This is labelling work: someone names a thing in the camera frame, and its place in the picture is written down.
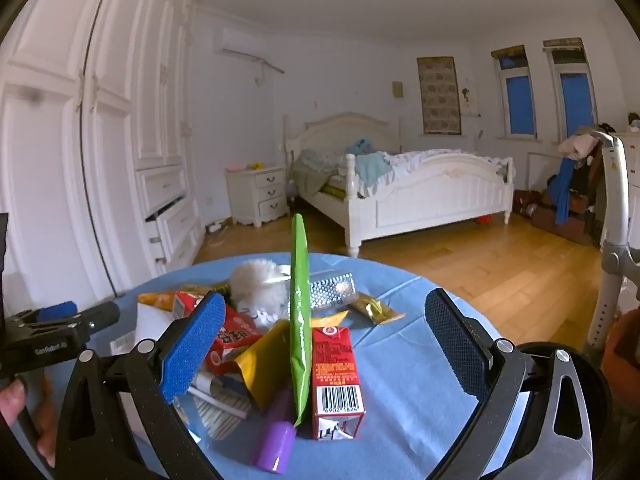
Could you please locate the brown suitcase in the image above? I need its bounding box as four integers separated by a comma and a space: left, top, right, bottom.
530, 195, 597, 247

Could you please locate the white air conditioner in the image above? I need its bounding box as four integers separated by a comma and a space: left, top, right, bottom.
221, 29, 273, 58

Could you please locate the patterned wall poster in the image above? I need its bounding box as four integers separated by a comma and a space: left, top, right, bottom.
417, 56, 462, 136

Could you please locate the orange snack packet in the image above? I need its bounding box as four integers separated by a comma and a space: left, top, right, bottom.
137, 291, 182, 311

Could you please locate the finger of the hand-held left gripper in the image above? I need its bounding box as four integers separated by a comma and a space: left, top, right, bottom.
11, 301, 78, 328
32, 301, 121, 338

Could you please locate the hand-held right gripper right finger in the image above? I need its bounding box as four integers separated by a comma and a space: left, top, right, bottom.
425, 287, 596, 480

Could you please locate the blue tablecloth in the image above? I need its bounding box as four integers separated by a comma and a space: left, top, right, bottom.
10, 252, 506, 480

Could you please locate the red snack packet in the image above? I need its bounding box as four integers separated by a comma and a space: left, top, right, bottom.
172, 291, 264, 376

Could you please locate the grey white desk chair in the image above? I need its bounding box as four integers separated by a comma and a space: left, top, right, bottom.
584, 129, 640, 411

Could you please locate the white fluffy plush ball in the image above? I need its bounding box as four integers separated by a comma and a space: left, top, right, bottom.
230, 259, 293, 326

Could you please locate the gold candy wrapper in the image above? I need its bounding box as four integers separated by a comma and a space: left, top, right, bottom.
348, 296, 406, 326

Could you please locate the white striped paper box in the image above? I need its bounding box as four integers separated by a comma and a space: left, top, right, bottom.
172, 375, 253, 442

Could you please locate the purple plastic tube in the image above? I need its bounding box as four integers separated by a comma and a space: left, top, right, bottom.
251, 385, 298, 474

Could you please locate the yellow foil wrapper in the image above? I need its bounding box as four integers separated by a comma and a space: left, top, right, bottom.
234, 310, 350, 411

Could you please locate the white wardrobe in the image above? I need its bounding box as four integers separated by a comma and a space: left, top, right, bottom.
0, 0, 207, 306

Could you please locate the green chewing gum pack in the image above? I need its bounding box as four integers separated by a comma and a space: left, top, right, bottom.
289, 213, 314, 428

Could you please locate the white wooden bed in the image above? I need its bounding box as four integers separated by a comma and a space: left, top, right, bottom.
282, 111, 516, 259

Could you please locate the blue pane window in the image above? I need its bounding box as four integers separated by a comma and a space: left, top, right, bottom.
543, 37, 599, 142
491, 46, 537, 140

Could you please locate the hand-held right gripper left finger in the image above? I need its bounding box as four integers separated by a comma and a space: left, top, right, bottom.
55, 292, 226, 480

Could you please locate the person's left hand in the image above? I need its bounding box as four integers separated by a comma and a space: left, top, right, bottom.
0, 377, 56, 467

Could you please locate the green quilt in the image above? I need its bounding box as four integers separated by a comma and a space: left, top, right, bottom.
289, 150, 347, 197

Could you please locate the white nightstand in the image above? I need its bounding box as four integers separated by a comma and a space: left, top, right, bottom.
225, 165, 291, 228

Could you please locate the pink cloth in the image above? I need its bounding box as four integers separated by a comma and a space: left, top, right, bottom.
558, 132, 597, 162

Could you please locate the light blue blanket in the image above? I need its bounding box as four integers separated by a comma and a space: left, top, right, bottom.
345, 137, 401, 197

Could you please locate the blue hanging cloth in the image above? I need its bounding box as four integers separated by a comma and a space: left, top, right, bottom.
551, 157, 577, 227

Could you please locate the red drink carton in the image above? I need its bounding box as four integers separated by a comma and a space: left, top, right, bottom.
311, 325, 367, 442

